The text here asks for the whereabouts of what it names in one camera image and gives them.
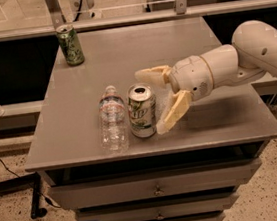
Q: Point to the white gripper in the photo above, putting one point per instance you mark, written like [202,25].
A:
[191,77]

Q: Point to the silver 7up can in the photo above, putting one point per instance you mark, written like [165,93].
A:
[141,107]

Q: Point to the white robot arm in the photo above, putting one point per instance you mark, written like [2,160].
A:
[251,54]

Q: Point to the clear plastic water bottle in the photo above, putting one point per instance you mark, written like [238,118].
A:
[113,122]

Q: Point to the green soda can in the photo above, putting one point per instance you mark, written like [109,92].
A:
[70,45]

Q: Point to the grey drawer cabinet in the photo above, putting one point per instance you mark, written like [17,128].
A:
[232,124]

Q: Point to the top grey drawer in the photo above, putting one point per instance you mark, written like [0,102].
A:
[154,185]

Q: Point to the middle grey drawer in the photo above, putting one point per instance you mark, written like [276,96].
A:
[166,209]

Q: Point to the black metal stand leg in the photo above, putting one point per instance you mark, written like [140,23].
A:
[23,183]

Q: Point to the grey metal rail frame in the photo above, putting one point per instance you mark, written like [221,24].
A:
[117,17]

